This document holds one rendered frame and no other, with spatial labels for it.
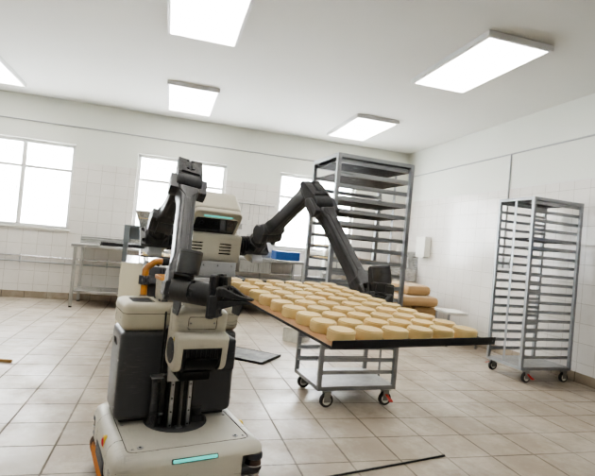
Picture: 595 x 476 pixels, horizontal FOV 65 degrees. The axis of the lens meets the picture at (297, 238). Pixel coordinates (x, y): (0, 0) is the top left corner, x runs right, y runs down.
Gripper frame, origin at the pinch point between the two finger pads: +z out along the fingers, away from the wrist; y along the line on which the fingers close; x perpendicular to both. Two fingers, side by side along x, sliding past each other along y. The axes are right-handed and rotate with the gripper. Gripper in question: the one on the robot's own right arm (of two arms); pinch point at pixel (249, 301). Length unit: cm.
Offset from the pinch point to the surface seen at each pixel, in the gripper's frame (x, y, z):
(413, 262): 730, -10, 12
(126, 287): 261, -50, -220
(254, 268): 573, -45, -218
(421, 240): 693, 29, 22
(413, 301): 582, -61, 23
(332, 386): 228, -89, -17
